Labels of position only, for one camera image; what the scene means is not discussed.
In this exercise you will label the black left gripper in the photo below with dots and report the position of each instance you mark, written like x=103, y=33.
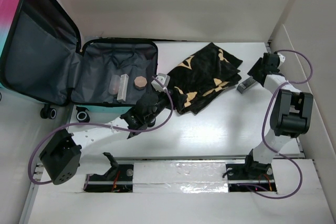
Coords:
x=178, y=98

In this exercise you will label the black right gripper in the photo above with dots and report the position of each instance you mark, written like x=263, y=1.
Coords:
x=253, y=71

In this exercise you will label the black and tan blanket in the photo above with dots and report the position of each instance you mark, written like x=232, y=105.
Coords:
x=204, y=75

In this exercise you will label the pink and teal suitcase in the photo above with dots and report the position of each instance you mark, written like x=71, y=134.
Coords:
x=42, y=58

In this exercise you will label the black cosmetic box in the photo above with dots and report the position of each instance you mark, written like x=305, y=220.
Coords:
x=245, y=85

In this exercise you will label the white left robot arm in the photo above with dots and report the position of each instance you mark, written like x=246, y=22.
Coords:
x=62, y=154

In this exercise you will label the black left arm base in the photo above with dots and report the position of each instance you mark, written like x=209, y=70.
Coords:
x=117, y=179

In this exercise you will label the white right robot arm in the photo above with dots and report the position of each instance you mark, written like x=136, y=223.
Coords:
x=288, y=115

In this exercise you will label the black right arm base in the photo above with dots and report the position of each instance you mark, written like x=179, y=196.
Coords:
x=239, y=181

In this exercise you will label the translucent capsule in suitcase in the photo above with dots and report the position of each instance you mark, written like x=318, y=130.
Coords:
x=114, y=84

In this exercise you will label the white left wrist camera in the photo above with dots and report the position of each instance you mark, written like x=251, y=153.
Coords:
x=160, y=82

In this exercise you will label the aluminium rail frame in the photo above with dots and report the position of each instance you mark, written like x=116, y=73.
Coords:
x=288, y=114

